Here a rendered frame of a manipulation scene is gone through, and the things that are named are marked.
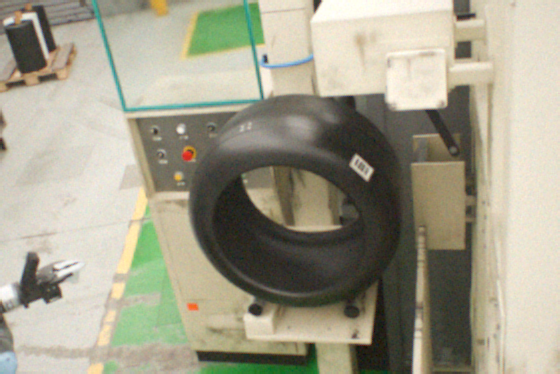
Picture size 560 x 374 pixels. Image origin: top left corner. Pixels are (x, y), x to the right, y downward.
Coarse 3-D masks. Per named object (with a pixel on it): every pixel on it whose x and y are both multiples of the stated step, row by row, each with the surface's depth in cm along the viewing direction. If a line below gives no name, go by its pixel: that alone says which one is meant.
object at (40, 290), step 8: (40, 272) 187; (48, 272) 186; (40, 280) 184; (48, 280) 184; (16, 288) 182; (40, 288) 184; (48, 288) 185; (56, 288) 187; (24, 296) 184; (32, 296) 186; (40, 296) 187; (48, 296) 186; (56, 296) 189; (24, 304) 185
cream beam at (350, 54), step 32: (352, 0) 120; (384, 0) 117; (416, 0) 113; (448, 0) 110; (320, 32) 113; (352, 32) 111; (384, 32) 110; (416, 32) 109; (448, 32) 108; (320, 64) 116; (352, 64) 114; (384, 64) 113
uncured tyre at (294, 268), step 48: (288, 96) 169; (240, 144) 157; (288, 144) 153; (336, 144) 153; (384, 144) 167; (192, 192) 168; (240, 192) 195; (384, 192) 156; (240, 240) 196; (288, 240) 200; (336, 240) 196; (384, 240) 160; (240, 288) 179; (288, 288) 188; (336, 288) 170
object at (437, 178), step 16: (416, 144) 199; (432, 144) 198; (416, 160) 194; (432, 160) 201; (448, 160) 200; (416, 176) 184; (432, 176) 183; (448, 176) 182; (416, 192) 187; (432, 192) 186; (448, 192) 185; (416, 208) 190; (432, 208) 188; (448, 208) 187; (464, 208) 186; (416, 224) 192; (432, 224) 191; (448, 224) 190; (464, 224) 189; (416, 240) 195; (432, 240) 194; (448, 240) 193; (464, 240) 192
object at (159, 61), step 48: (96, 0) 218; (144, 0) 215; (192, 0) 211; (240, 0) 208; (144, 48) 224; (192, 48) 220; (240, 48) 216; (144, 96) 234; (192, 96) 229; (240, 96) 225
